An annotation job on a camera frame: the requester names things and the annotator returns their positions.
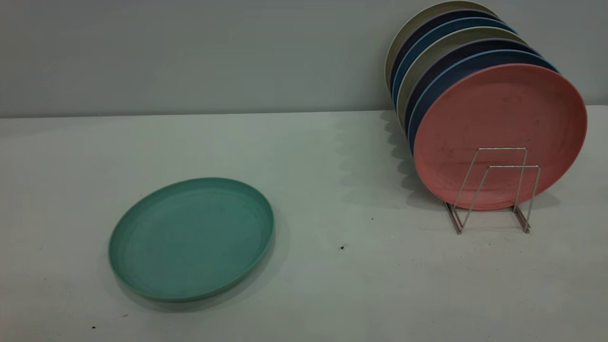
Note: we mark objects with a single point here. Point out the dark purple plate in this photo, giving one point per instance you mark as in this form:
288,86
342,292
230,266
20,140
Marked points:
434,71

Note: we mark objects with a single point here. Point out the pink round plate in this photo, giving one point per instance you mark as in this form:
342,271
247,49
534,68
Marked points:
498,114

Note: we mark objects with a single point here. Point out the teal blue plate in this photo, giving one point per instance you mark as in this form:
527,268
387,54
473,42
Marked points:
418,47

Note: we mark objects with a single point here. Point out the beige round plate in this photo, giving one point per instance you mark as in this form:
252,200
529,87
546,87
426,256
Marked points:
413,26
427,59

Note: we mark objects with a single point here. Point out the navy plate light-blue rim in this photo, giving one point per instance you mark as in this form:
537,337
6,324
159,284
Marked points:
444,83

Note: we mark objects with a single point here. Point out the green round plate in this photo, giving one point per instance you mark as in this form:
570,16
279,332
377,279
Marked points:
190,240

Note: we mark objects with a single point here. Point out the dark navy plate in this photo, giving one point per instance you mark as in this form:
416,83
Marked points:
412,39

